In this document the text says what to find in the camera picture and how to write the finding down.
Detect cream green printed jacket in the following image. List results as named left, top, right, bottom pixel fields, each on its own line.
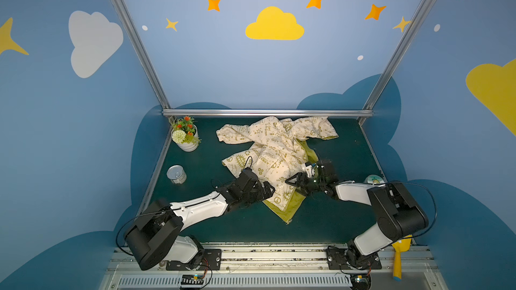
left=216, top=116, right=338, bottom=224

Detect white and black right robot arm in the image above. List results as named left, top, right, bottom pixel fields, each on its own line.
left=285, top=160, right=429, bottom=270

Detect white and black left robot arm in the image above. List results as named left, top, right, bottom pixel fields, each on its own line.
left=124, top=168, right=275, bottom=271

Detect green labelled pineapple can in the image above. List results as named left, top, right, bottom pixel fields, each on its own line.
left=364, top=175, right=385, bottom=185

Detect silver tin can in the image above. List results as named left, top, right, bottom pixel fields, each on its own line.
left=166, top=165, right=187, bottom=185

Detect potted flowers in white pot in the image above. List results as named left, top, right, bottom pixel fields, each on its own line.
left=169, top=115, right=201, bottom=153

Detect yellow spatula with blue tip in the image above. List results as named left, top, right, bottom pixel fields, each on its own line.
left=392, top=235, right=413, bottom=281

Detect right small circuit board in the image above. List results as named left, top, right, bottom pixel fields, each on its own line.
left=350, top=275, right=372, bottom=290

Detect small circuit board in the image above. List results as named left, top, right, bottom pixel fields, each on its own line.
left=350, top=275, right=372, bottom=290
left=179, top=275, right=205, bottom=289

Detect left small circuit board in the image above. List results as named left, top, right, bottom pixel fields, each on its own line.
left=179, top=275, right=205, bottom=289

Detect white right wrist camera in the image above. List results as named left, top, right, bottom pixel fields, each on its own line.
left=302, top=162, right=318, bottom=179

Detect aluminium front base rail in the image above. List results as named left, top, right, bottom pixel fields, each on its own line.
left=99, top=242, right=447, bottom=289

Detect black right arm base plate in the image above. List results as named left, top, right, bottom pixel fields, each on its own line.
left=326, top=246, right=382, bottom=271

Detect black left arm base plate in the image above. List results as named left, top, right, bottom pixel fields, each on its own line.
left=166, top=249, right=222, bottom=271

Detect aluminium back frame rail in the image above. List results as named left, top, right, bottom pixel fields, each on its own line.
left=162, top=108, right=374, bottom=118

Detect aluminium right frame post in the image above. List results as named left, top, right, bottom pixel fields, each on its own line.
left=363, top=0, right=437, bottom=113

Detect aluminium frame post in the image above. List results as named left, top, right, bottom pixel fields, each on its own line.
left=110, top=0, right=170, bottom=109
left=363, top=0, right=437, bottom=113

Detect aluminium left frame post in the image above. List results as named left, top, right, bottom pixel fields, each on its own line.
left=110, top=0, right=170, bottom=109

